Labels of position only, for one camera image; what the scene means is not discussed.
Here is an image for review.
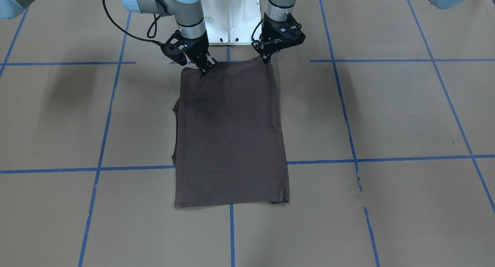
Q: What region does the blue tape horizontal line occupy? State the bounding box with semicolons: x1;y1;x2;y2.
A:
1;58;495;66
0;154;495;174

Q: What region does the dark brown t-shirt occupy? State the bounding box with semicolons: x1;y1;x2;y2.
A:
172;57;290;209

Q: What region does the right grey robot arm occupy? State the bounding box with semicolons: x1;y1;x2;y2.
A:
101;0;217;76

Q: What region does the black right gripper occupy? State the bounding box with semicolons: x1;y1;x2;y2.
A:
160;30;217;76

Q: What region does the blue tape lower horizontal line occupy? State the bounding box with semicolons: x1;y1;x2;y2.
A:
1;58;495;66

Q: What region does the blue tape centre vertical line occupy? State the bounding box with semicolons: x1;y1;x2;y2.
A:
227;45;236;267

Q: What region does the blue tape far line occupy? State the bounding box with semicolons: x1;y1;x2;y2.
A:
0;7;29;76
406;0;495;212

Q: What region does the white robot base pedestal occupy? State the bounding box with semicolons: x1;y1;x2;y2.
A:
201;0;262;46

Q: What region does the blue tape vertical line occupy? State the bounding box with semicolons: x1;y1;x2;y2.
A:
227;45;236;267
318;0;381;267
78;33;128;267

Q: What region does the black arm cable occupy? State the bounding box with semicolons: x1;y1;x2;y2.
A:
102;0;165;47
251;20;264;43

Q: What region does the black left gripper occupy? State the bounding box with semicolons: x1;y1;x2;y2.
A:
251;12;306;64

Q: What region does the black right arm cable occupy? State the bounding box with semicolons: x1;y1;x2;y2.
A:
102;0;165;47

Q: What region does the blue tape upper horizontal line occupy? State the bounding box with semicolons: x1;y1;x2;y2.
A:
0;154;495;174

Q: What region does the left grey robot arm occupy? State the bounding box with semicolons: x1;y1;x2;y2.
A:
251;0;465;63

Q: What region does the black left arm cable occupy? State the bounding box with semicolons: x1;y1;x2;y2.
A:
251;20;264;43

